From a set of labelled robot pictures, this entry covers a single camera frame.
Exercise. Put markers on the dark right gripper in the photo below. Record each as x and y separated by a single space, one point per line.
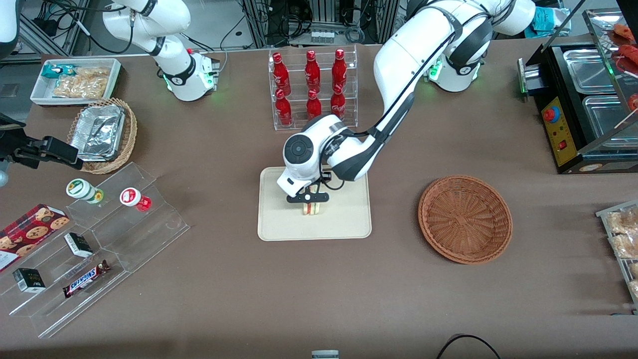
11 143

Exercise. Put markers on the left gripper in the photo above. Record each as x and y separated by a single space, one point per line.
326 175

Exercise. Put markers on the triangle sandwich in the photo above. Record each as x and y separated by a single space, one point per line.
312 209

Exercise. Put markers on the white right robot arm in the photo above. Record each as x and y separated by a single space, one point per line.
174 65

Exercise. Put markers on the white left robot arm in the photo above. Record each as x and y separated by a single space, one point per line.
398 65

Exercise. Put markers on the cream plastic tray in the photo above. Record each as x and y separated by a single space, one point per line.
344 219

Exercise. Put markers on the light wicker basket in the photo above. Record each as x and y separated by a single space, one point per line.
127 134

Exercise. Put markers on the brown wicker basket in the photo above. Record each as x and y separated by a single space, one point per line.
463 239

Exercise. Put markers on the grey rectangular snack bin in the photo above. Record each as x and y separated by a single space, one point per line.
37 97

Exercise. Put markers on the green-lid sunflower cup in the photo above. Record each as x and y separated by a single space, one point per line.
80 189

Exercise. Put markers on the silver foil container stack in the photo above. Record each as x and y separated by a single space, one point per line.
97 132

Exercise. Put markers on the clear bag of crackers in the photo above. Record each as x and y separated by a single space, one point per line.
634 287
634 269
82 84
625 245
623 222

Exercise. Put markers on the clear acrylic bottle rack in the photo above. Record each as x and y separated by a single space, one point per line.
324 119

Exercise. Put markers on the teal snack packet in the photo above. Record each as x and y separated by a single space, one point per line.
57 71

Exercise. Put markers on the red plaid cookie box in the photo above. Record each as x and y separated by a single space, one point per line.
30 234

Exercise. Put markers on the red Coca-Cola bottle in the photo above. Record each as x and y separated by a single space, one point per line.
339 71
313 107
281 75
312 72
283 110
337 104

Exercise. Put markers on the small black carton box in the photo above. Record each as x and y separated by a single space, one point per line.
78 245
29 280

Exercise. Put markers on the red-lid small cup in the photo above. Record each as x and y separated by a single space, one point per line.
131 197

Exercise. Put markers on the clear acrylic stepped stand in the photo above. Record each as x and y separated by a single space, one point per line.
134 239

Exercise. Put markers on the Snickers chocolate bar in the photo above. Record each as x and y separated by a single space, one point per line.
84 279

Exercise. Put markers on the small grey device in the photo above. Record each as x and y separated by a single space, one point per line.
325 355

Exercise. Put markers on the white connector block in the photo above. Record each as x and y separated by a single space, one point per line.
321 36

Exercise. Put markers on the black food warmer case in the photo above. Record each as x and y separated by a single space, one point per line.
560 132

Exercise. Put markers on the steel food pan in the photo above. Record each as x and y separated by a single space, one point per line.
605 117
588 72

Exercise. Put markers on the red skewered sausage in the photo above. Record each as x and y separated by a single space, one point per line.
625 31
633 102
629 53

